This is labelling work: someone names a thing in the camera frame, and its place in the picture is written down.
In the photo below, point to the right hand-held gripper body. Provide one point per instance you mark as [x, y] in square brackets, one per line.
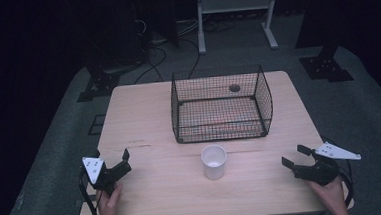
[322, 169]

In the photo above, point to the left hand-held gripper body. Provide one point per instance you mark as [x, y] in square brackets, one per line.
[97, 175]

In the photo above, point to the person's right hand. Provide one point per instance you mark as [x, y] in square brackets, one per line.
[330, 195]

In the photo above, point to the person's left hand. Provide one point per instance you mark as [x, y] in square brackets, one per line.
[108, 206]

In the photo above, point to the black stand base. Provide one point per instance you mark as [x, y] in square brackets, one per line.
[102, 83]
[326, 67]

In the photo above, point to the white cup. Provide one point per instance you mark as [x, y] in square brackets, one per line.
[214, 162]

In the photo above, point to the dark round disc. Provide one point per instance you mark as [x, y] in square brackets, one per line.
[234, 87]

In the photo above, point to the white metal stand frame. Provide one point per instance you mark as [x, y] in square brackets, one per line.
[235, 3]

